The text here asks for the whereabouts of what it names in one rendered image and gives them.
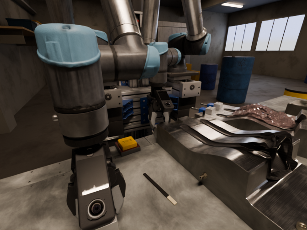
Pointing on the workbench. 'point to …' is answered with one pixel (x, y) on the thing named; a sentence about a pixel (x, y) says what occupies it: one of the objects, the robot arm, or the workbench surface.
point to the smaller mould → (295, 107)
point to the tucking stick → (160, 189)
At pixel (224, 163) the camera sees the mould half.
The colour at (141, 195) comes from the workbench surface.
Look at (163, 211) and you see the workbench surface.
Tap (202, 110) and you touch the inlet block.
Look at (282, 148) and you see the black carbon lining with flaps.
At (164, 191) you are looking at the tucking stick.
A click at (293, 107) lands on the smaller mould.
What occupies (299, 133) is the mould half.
